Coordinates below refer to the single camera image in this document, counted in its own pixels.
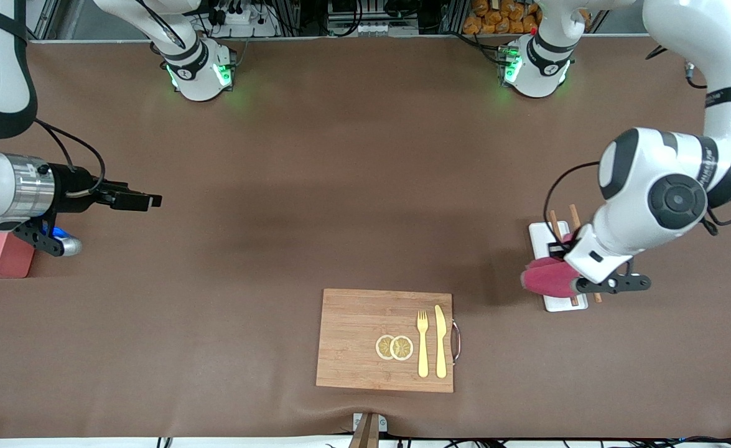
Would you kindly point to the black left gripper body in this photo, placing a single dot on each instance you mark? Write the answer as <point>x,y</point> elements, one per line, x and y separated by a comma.
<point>556,249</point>

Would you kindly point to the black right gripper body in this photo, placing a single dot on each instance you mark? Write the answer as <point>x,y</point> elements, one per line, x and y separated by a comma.
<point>74,185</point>

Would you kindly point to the red cloth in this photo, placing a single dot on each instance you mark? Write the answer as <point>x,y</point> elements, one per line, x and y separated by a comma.
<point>549,280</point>

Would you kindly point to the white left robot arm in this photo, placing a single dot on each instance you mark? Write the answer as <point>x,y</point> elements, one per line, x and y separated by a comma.
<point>651,162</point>

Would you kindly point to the white rectangular tray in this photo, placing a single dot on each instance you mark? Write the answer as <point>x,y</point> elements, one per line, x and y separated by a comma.
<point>539,239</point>

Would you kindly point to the yellow plastic knife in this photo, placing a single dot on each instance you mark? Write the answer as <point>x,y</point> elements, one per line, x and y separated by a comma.
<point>441,348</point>

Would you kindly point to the yellow plastic fork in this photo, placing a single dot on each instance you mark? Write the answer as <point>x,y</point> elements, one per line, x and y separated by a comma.
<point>423,354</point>

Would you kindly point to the lemon slice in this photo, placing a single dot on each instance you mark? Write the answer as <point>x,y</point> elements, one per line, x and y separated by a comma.
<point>402,348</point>
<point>382,347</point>

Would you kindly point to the white power strip with plugs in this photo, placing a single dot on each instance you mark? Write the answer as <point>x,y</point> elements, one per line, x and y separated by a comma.
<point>241,17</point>

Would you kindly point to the wooden cutting board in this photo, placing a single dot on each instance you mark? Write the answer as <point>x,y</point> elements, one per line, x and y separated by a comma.
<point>353,336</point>

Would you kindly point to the orange packaged goods pile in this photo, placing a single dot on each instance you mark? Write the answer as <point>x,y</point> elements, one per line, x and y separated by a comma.
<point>489,18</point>

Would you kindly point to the long white socket strip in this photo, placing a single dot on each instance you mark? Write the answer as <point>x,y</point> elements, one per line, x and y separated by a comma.
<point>371,28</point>

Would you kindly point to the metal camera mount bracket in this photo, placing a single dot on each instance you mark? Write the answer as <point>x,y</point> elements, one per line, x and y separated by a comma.
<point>365,432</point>

